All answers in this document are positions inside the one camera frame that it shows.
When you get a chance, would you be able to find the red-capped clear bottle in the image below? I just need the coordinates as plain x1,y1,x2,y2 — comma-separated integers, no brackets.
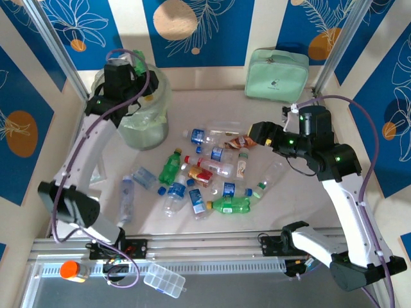
184,155,237,178

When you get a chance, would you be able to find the cream bottle green cap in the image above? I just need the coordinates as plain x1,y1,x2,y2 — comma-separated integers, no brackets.
236,147,251,180

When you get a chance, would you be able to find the green plastic bottle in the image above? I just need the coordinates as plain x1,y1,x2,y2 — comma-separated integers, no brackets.
132,49,148,78

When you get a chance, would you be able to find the large blue-label clear bottle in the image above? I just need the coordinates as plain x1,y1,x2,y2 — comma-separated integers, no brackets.
162,175,188,219

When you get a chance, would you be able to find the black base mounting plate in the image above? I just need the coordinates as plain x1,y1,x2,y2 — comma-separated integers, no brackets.
258,233,290,257
87,239,149,261

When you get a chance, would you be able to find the tall clear plastic bottle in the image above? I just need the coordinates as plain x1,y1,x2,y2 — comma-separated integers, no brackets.
117,175,136,227

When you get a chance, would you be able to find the mint green zip pouch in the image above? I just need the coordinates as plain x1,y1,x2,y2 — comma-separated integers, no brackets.
243,47,311,104

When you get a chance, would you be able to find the aluminium frame post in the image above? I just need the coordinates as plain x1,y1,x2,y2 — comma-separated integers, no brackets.
313,0,375,97
21,0,91,102

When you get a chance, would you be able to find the white-capped blue-label clear bottle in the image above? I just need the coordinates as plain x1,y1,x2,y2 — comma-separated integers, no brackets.
182,127,224,147

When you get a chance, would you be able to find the green bottle yellow cap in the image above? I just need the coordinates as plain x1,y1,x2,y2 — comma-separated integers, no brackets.
206,195,252,215
159,148,183,185

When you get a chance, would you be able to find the clear plastic packet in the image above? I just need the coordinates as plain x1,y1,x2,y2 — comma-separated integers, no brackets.
89,160,109,187

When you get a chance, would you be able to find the crushed clear bottle blue cap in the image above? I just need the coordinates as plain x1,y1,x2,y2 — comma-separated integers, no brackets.
132,166,167,196

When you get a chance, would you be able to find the grey metal base panel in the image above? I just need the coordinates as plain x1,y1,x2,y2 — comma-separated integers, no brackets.
21,255,391,308

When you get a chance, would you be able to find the brown drink bottle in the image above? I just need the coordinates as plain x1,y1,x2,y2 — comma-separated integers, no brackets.
223,134,258,151

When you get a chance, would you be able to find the clear plastic compartment box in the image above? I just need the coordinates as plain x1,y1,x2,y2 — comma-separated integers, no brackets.
143,263,188,299

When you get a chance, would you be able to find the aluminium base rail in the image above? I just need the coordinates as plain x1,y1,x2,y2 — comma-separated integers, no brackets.
28,227,354,262

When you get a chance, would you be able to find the white slotted cable duct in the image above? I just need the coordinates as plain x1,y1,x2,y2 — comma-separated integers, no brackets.
40,259,288,277

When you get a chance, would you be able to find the blue-capped blue-label clear bottle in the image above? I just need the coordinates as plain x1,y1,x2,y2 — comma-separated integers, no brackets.
195,144,237,163

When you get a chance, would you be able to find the red-gold label clear bottle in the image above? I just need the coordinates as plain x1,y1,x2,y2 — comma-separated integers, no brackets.
180,162,215,189

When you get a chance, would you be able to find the clear bottle white cap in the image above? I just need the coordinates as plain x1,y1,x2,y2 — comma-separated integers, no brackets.
207,119,248,135

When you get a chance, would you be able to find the clear bottle green neck ring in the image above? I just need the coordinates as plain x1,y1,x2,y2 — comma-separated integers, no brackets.
252,160,286,200

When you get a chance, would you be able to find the jar with orange cap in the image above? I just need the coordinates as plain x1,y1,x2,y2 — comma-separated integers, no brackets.
59,260,91,284

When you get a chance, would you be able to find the translucent bin with green liner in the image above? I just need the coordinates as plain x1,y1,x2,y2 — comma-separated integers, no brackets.
91,62,173,151

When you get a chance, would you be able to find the blue-capped cola-logo clear bottle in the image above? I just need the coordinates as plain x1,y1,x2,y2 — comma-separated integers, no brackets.
211,181,254,198

